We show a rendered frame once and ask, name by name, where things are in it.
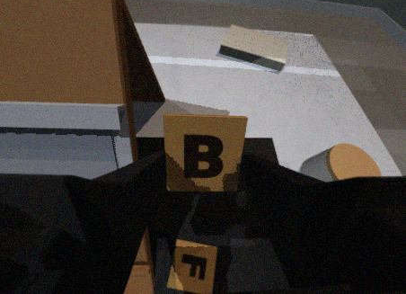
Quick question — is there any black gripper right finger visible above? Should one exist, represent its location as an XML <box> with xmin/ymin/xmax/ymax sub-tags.
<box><xmin>241</xmin><ymin>152</ymin><xmax>406</xmax><ymax>289</ymax></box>

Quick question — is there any tan flat rectangular board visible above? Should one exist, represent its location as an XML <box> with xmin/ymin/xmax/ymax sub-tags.
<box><xmin>219</xmin><ymin>25</ymin><xmax>289</xmax><ymax>71</ymax></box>

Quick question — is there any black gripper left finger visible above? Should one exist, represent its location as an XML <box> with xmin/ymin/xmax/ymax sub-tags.
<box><xmin>0</xmin><ymin>150</ymin><xmax>166</xmax><ymax>294</ymax></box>

